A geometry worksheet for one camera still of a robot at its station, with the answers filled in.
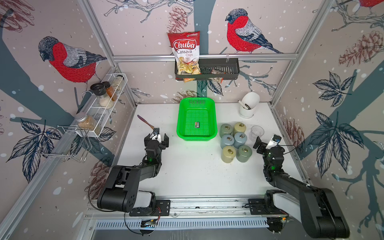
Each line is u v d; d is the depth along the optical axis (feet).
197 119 3.62
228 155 2.75
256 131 3.30
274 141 2.42
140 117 3.74
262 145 2.58
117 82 2.81
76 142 2.27
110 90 2.49
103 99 2.43
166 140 2.78
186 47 2.67
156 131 2.50
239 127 3.17
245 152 2.79
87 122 1.97
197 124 3.52
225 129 3.12
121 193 1.41
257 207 2.39
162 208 2.41
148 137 2.78
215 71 3.26
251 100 3.51
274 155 2.16
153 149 2.21
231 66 3.12
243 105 3.48
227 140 2.95
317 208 1.37
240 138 2.95
